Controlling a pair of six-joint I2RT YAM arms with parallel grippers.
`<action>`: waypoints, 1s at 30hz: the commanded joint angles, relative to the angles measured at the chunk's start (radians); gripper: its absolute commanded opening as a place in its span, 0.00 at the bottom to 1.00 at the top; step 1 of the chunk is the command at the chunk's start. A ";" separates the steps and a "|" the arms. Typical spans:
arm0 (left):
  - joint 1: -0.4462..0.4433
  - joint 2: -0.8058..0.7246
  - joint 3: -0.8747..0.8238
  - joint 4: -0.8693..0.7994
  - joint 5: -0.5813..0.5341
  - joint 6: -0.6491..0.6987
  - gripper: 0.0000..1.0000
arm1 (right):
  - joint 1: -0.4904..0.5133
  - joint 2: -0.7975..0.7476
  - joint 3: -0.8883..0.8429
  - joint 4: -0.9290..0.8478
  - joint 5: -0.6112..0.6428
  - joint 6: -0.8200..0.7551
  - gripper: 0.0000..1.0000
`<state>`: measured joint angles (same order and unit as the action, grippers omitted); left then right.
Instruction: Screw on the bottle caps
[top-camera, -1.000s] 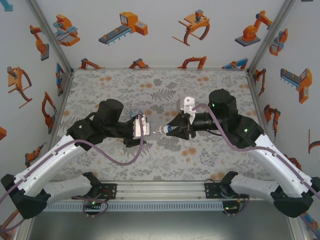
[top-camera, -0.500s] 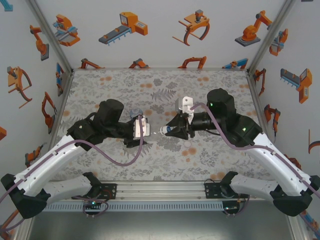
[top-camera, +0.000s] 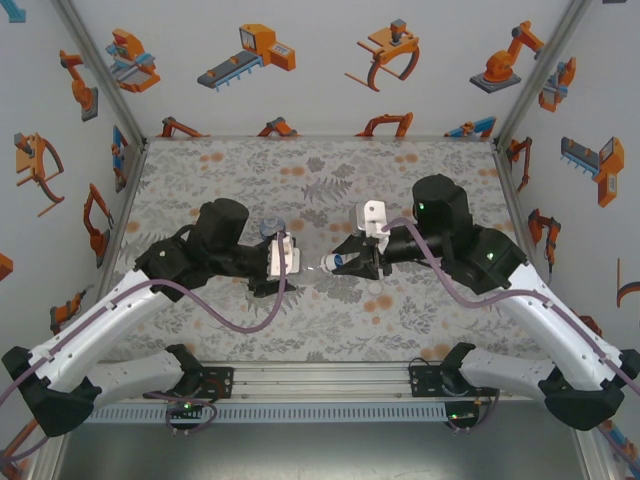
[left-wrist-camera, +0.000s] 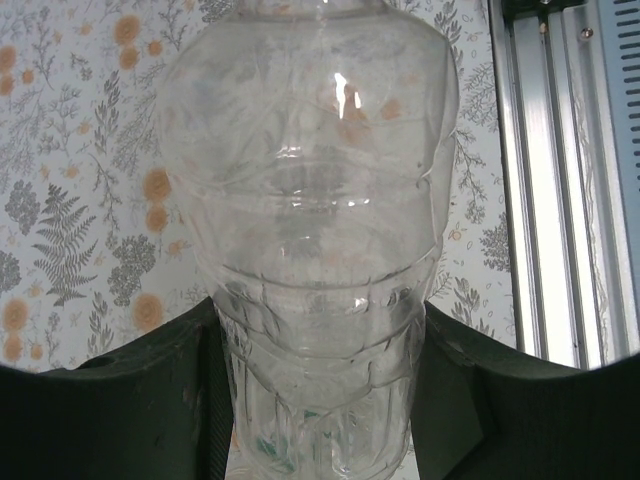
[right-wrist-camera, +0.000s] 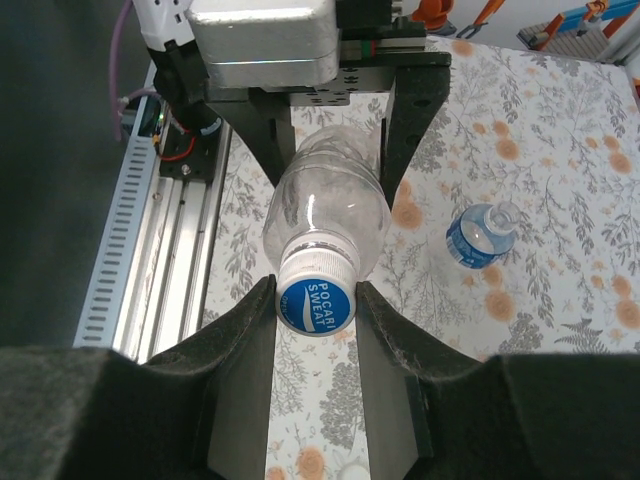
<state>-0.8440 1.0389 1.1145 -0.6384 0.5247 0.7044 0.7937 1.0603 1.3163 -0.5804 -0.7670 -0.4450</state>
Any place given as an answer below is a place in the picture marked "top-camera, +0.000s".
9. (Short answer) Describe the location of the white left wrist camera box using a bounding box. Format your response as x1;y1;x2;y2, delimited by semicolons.
266;233;303;282

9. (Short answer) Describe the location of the wide aluminium frame rail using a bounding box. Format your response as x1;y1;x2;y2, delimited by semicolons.
89;360;551;404

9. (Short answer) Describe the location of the blue label plastic bottle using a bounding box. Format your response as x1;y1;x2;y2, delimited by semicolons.
258;215;290;242

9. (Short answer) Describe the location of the aluminium table side rail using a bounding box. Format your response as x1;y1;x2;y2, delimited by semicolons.
492;139;554;301
97;139;150;296

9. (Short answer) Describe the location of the thin aluminium table rail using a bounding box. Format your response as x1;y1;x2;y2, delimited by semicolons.
144;133;497;143

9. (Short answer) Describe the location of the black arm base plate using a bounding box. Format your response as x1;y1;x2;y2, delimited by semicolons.
143;367;235;400
408;362;481;399

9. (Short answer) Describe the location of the slanted aluminium frame post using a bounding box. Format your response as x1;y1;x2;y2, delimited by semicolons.
49;0;149;146
494;0;594;146

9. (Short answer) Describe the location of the floral patterned tablecloth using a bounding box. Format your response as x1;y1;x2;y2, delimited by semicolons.
99;138;564;364

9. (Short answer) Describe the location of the aluminium frame leg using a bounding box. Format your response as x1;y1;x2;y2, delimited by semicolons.
27;429;71;480
569;424;619;480

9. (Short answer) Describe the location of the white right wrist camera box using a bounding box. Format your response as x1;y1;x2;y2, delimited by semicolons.
349;199;390;251

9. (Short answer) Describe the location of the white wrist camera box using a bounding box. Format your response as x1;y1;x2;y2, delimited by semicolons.
266;233;303;282
349;199;390;251

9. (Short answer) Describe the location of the perforated grey cable duct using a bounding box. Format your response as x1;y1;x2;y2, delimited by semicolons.
82;404;447;425

